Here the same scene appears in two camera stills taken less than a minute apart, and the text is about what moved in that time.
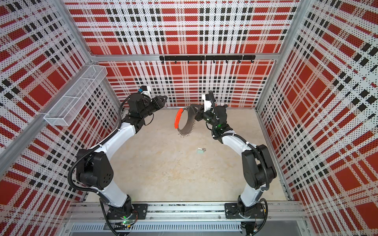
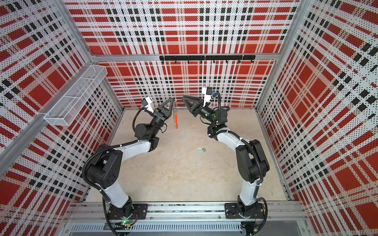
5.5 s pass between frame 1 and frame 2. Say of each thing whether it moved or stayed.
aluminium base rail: stayed
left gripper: moved
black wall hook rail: stayed
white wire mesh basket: stayed
